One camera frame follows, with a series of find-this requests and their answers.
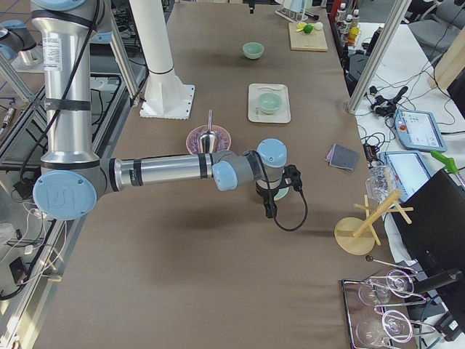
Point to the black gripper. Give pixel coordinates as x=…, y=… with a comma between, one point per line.
x=264, y=195

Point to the green bowl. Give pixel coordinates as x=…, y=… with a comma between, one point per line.
x=253, y=50
x=269, y=103
x=281, y=194

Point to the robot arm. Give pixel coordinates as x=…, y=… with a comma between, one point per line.
x=73, y=177

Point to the wooden cutting board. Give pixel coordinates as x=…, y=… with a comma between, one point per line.
x=311, y=42

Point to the pink bowl with ice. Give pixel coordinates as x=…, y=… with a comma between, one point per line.
x=224, y=138

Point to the grey purple folded cloth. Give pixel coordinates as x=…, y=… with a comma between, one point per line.
x=342, y=157

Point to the wooden mug tree stand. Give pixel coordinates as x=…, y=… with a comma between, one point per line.
x=359, y=237

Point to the cream rabbit serving tray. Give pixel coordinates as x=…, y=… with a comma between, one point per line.
x=282, y=116

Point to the green bowl on tray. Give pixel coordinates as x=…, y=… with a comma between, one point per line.
x=269, y=103

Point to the wine glass upper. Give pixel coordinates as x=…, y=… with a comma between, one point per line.
x=378, y=290

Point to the wine glass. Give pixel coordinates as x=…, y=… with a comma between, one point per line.
x=378, y=290
x=382, y=331

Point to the blue teach pendant tablet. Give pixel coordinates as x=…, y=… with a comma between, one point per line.
x=418, y=130

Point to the black monitor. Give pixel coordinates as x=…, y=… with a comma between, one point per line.
x=435, y=238

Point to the wine glass lower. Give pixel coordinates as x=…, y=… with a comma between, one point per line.
x=382, y=331

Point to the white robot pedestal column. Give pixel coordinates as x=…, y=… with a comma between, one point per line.
x=151, y=27

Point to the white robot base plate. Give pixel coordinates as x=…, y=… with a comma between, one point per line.
x=167, y=101

